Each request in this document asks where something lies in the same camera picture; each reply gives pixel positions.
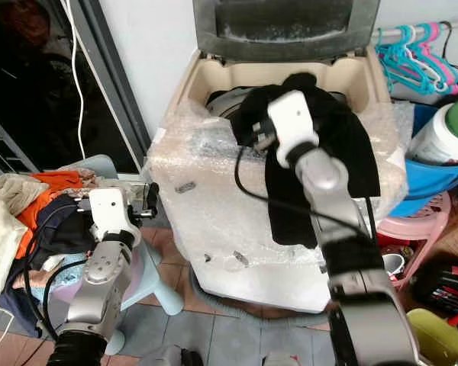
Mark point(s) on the black garment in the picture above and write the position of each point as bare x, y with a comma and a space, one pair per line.
351, 145

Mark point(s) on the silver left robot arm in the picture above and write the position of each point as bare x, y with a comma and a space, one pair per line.
95, 297

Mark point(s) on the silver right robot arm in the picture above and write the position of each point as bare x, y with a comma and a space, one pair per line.
366, 290

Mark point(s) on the beige bubble-wrapped washing machine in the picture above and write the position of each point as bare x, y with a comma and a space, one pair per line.
206, 229

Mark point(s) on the dark navy garment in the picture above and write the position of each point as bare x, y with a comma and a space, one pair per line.
61, 225

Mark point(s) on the light blue plastic stool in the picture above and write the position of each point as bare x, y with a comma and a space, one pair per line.
156, 293

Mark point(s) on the orange garment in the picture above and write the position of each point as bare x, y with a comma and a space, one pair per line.
57, 183

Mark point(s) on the dark grey washer lid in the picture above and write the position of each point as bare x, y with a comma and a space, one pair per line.
282, 23

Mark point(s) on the cream garment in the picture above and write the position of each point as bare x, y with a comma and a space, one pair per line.
1, 229

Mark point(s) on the grey metal window grille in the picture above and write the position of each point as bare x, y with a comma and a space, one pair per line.
1, 149

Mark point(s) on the teal plastic hangers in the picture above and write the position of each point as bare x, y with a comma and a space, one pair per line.
404, 65

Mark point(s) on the blue plastic basin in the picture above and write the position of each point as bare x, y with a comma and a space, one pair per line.
427, 187

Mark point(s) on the pink plastic stool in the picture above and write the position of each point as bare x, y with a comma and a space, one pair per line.
412, 229

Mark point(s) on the white cup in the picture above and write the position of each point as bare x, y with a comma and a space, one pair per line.
395, 264

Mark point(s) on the white jar green lid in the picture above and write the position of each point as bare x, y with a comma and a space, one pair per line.
446, 133

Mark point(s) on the pink plastic hangers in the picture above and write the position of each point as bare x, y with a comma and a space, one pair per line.
439, 53

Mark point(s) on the black red tool case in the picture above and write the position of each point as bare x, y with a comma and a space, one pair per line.
446, 286

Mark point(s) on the yellow-green plastic container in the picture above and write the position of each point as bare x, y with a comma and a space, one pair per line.
443, 339

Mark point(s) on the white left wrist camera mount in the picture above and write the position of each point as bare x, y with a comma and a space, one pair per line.
109, 212

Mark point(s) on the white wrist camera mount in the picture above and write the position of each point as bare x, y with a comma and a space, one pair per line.
294, 122
109, 212

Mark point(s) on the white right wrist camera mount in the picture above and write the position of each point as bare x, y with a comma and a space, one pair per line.
294, 122

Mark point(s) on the dark grey door frame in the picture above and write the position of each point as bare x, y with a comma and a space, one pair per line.
107, 84

